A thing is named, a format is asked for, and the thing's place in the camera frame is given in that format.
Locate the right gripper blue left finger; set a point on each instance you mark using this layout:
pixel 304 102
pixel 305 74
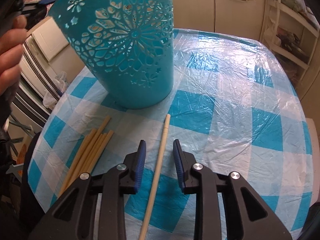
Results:
pixel 139 165

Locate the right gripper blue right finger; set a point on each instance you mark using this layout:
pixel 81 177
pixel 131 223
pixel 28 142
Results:
pixel 178 158

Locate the pale single chopstick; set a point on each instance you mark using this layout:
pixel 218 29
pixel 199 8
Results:
pixel 156 177

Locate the white lower kitchen cabinets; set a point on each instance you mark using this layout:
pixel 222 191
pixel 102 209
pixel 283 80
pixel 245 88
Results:
pixel 225 5

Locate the white tiered kitchen trolley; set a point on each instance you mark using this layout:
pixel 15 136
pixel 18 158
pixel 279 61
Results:
pixel 291 33

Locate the person's left hand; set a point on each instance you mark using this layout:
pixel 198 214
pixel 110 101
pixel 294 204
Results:
pixel 11 53

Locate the bamboo chopstick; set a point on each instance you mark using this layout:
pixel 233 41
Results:
pixel 99 151
pixel 76 159
pixel 78 173
pixel 93 152
pixel 90 145

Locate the blue white checkered tablecloth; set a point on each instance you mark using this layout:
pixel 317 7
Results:
pixel 232 106

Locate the white plastic bag on floor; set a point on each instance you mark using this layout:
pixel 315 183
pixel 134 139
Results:
pixel 57 87

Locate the teal perforated plastic bin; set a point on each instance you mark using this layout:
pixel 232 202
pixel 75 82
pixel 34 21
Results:
pixel 126 44

